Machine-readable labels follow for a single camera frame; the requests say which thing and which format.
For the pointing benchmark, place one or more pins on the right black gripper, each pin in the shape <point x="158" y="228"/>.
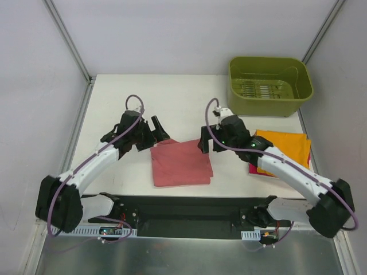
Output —
<point x="211" y="138"/>

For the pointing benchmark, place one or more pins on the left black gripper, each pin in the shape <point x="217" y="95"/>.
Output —
<point x="148" y="134"/>

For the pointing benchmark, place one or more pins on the pink red t shirt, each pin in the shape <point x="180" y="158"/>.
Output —
<point x="180" y="164"/>

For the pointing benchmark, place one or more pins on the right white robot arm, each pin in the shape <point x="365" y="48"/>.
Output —
<point x="328" y="204"/>

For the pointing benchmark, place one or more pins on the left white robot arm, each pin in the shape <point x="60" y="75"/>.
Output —
<point x="60" y="201"/>

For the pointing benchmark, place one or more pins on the folded white t shirt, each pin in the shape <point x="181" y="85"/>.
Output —
<point x="251" y="133"/>

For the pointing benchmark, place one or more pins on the folded magenta t shirt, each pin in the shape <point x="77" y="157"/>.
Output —
<point x="253" y="169"/>

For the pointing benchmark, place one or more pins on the olive green plastic basket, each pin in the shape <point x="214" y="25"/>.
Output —
<point x="267" y="86"/>

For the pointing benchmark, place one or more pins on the folded orange t shirt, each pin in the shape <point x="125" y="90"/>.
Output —
<point x="295" y="145"/>

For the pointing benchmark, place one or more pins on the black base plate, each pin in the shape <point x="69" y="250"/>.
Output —
<point x="188" y="217"/>

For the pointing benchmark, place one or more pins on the left aluminium frame post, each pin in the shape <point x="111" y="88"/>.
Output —
<point x="61" y="27"/>

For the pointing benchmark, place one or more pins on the aluminium frame post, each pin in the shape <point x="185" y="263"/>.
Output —
<point x="61" y="27"/>
<point x="325" y="26"/>

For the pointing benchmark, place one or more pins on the right grey cable duct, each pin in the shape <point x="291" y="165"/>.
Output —
<point x="251" y="235"/>

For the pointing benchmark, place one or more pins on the grey cable duct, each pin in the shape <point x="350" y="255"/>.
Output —
<point x="251" y="235"/>
<point x="103" y="231"/>

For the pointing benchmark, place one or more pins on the left grey cable duct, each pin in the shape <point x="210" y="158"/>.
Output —
<point x="103" y="231"/>

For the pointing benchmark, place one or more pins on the right aluminium frame post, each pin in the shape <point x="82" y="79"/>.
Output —
<point x="325" y="26"/>

